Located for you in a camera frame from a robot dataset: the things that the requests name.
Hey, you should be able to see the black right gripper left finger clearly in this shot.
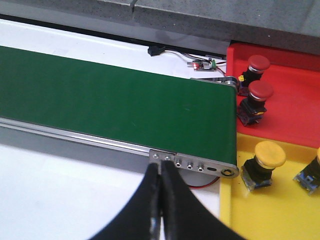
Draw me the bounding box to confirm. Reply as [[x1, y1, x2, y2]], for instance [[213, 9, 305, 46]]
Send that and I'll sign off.
[[91, 163, 161, 240]]

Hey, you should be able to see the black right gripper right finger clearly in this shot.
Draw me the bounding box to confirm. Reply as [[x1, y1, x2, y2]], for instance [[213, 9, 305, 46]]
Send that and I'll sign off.
[[161, 161, 243, 240]]

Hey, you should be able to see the yellow mushroom push button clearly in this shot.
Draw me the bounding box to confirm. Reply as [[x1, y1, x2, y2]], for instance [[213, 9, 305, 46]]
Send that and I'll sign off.
[[240, 140, 286, 192]]

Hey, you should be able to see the red mushroom push button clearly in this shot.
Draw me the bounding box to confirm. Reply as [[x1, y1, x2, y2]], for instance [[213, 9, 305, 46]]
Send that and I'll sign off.
[[236, 80, 274, 126]]

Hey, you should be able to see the yellow plastic tray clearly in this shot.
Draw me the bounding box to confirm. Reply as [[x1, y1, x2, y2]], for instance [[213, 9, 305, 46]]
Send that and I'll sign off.
[[219, 138, 320, 240]]

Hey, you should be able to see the green conveyor belt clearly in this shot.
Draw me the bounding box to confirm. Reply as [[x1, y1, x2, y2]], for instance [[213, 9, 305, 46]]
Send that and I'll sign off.
[[0, 46, 237, 166]]

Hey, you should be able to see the red plastic tray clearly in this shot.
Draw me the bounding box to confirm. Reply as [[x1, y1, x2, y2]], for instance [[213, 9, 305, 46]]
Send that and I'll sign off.
[[226, 43, 320, 148]]

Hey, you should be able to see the small motor controller board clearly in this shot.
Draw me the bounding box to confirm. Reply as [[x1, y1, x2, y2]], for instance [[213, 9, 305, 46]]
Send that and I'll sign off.
[[187, 58, 217, 72]]

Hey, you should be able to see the grey stone slab right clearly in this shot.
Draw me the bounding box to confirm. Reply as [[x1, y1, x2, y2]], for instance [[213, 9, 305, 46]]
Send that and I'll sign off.
[[134, 0, 320, 55]]

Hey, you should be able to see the grey stone slab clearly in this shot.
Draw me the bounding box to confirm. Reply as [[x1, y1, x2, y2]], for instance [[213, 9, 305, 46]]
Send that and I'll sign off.
[[0, 0, 135, 31], [134, 0, 320, 55]]

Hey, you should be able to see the grey stone slab left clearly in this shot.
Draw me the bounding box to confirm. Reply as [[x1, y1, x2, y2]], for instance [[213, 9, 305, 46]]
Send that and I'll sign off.
[[0, 0, 135, 31]]

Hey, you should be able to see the red motor wire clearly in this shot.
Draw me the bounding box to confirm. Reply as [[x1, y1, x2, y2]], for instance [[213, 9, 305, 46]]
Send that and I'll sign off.
[[186, 176, 221, 188]]

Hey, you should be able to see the steel conveyor support bracket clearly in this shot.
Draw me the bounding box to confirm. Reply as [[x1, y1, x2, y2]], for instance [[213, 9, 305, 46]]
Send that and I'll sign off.
[[149, 149, 176, 164]]

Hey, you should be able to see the aluminium conveyor frame rail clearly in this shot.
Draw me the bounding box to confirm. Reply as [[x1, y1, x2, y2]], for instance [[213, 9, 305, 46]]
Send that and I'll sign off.
[[0, 117, 240, 179]]

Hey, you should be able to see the black cable connector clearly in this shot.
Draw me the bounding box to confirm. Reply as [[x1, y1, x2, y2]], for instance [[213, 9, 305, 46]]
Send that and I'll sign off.
[[147, 45, 166, 57]]

